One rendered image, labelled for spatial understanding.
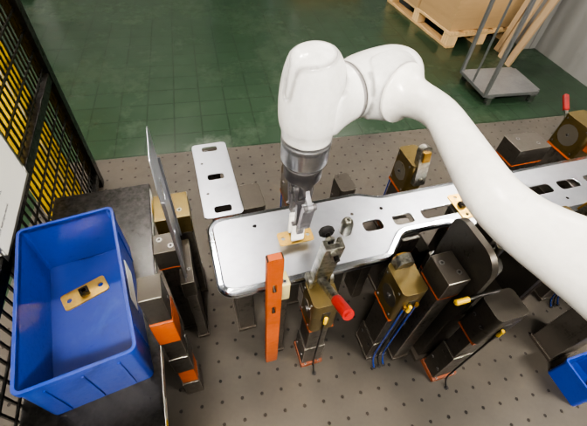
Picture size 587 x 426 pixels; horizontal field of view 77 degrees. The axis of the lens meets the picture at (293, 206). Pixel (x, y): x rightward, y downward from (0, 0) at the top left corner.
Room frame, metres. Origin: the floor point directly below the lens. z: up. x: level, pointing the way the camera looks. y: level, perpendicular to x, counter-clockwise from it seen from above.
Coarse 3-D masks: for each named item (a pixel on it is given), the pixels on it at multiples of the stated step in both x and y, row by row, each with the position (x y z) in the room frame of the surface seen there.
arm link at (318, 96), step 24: (312, 48) 0.52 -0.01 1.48; (336, 48) 0.53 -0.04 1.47; (288, 72) 0.50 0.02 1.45; (312, 72) 0.48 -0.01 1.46; (336, 72) 0.49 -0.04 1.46; (288, 96) 0.49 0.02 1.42; (312, 96) 0.47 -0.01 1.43; (336, 96) 0.48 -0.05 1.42; (360, 96) 0.52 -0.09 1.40; (288, 120) 0.48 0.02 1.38; (312, 120) 0.47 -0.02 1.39; (336, 120) 0.49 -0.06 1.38; (288, 144) 0.49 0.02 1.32; (312, 144) 0.47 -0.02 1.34
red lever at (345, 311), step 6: (318, 282) 0.37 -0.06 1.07; (324, 282) 0.37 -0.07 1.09; (324, 288) 0.35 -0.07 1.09; (330, 288) 0.34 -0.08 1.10; (330, 294) 0.33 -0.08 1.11; (336, 294) 0.33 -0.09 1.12; (336, 300) 0.31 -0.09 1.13; (342, 300) 0.31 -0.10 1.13; (336, 306) 0.29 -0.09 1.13; (342, 306) 0.29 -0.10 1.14; (348, 306) 0.29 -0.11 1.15; (342, 312) 0.28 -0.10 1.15; (348, 312) 0.28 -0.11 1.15; (342, 318) 0.27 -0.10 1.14; (348, 318) 0.27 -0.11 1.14
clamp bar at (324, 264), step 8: (320, 232) 0.39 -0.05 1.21; (328, 232) 0.39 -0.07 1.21; (328, 240) 0.38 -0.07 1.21; (336, 240) 0.38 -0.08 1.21; (320, 248) 0.37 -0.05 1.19; (328, 248) 0.36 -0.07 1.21; (336, 248) 0.36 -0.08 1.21; (344, 248) 0.36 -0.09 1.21; (320, 256) 0.37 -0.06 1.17; (328, 256) 0.36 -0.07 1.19; (336, 256) 0.35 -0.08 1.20; (320, 264) 0.36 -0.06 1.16; (328, 264) 0.37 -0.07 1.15; (336, 264) 0.37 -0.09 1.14; (312, 272) 0.38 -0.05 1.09; (320, 272) 0.37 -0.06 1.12; (328, 272) 0.38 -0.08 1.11
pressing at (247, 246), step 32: (576, 160) 0.94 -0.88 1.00; (416, 192) 0.72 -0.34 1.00; (448, 192) 0.74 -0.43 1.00; (576, 192) 0.78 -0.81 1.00; (224, 224) 0.55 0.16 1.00; (256, 224) 0.56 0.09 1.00; (320, 224) 0.58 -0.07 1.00; (384, 224) 0.60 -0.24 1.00; (416, 224) 0.60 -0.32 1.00; (448, 224) 0.62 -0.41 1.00; (224, 256) 0.46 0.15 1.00; (256, 256) 0.47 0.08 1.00; (288, 256) 0.48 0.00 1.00; (352, 256) 0.49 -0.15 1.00; (384, 256) 0.50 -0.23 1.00; (224, 288) 0.38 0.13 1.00; (256, 288) 0.38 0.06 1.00
